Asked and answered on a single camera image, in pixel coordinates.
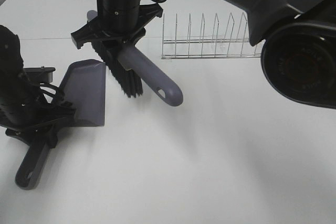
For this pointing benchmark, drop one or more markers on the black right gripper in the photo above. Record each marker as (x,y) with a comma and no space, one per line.
(115,29)

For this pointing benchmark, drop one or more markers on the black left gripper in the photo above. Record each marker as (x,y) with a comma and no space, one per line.
(25,122)

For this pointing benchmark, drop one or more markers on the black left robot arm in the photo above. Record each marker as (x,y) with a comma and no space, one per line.
(30,104)

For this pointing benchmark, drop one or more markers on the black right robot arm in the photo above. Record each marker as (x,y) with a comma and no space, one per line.
(294,39)

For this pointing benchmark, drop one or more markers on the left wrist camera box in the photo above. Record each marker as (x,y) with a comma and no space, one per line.
(40,74)

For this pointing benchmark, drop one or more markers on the metal wire rack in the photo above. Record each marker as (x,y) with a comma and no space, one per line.
(218,38)

